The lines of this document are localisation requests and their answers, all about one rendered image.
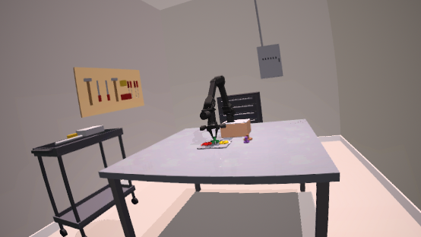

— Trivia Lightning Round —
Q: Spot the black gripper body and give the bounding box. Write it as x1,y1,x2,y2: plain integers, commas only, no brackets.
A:
200,117,226,131

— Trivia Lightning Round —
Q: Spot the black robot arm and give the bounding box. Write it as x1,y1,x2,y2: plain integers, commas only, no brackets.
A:
200,76,236,130

